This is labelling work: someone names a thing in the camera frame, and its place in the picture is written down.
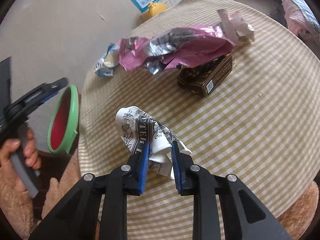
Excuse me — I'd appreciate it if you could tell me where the black white paper cup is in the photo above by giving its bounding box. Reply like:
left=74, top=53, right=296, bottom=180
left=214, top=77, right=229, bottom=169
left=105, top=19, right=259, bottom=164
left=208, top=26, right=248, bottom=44
left=116, top=106, right=192, bottom=179

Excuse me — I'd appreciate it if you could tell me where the pink foil snack wrapper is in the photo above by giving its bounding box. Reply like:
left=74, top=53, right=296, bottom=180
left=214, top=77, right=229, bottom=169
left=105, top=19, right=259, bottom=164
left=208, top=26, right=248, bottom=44
left=119, top=25, right=235, bottom=75

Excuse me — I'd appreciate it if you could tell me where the white pink wrapper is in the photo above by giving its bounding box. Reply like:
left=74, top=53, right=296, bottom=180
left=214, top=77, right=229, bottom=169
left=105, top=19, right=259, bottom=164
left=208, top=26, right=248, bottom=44
left=217, top=9, right=255, bottom=46

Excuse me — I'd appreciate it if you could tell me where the green red trash bin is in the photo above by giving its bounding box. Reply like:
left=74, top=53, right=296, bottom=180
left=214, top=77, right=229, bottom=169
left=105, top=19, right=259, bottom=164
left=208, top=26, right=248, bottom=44
left=47, top=85, right=81, bottom=154

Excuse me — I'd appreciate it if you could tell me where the person's left hand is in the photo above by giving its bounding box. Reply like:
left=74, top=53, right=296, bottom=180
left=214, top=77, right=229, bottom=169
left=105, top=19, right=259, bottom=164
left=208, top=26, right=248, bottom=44
left=0, top=127, right=42, bottom=193

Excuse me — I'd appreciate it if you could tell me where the blue white small wrapper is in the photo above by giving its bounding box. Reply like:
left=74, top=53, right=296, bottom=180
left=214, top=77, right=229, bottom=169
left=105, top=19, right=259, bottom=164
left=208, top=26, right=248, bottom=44
left=93, top=43, right=119, bottom=77

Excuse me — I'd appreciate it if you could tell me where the checkered beige tablecloth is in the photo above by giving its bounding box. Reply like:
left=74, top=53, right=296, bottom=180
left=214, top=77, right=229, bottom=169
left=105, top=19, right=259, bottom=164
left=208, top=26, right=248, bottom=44
left=77, top=0, right=320, bottom=240

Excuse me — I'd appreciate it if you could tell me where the dark brown cigarette box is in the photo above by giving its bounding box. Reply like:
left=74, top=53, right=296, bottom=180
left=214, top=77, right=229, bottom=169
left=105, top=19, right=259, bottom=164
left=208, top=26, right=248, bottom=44
left=177, top=53, right=233, bottom=98

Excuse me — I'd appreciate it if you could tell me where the yellow duck toy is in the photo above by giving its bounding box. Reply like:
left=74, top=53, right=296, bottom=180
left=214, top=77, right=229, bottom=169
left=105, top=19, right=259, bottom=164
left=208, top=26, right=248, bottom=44
left=140, top=2, right=168, bottom=22

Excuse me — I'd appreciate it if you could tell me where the blue plaid bed quilt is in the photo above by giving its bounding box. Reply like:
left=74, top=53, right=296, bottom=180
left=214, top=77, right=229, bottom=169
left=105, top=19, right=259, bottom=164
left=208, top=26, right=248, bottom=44
left=281, top=0, right=319, bottom=43

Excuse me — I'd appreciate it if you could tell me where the white wall socket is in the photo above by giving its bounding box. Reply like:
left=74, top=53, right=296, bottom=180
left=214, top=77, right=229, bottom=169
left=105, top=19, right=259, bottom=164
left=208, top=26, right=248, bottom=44
left=163, top=0, right=177, bottom=8

